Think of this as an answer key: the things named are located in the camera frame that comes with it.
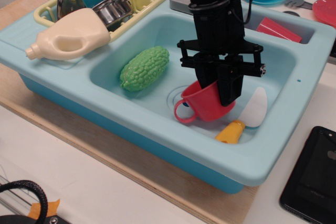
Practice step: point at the steel cooking pot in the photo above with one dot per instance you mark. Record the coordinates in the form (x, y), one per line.
(113, 12)

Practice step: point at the orange tape piece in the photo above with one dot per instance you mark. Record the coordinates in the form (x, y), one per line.
(36, 208)

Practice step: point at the plywood board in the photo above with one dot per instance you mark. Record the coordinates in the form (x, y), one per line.
(97, 176)

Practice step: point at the gray toy faucet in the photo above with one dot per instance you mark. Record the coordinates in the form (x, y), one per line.
(180, 6)

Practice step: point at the toy knife yellow handle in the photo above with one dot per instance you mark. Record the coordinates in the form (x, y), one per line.
(252, 116)

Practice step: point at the black smartphone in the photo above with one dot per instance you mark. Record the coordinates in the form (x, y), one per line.
(310, 190)

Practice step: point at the red plastic cup with handle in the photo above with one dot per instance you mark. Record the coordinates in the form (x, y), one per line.
(205, 103)

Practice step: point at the light blue toy sink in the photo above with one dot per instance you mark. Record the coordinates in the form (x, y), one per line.
(89, 87)

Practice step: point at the red plastic plate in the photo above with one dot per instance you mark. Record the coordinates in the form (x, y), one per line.
(324, 11)

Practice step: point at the cream plastic detergent bottle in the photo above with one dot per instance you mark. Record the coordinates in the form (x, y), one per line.
(73, 36)

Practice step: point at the green toy bitter melon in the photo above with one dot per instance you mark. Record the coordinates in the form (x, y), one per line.
(144, 69)

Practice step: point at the red tumbler in sink compartment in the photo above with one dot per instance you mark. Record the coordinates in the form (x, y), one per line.
(270, 27)

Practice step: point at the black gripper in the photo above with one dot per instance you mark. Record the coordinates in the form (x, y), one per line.
(220, 52)

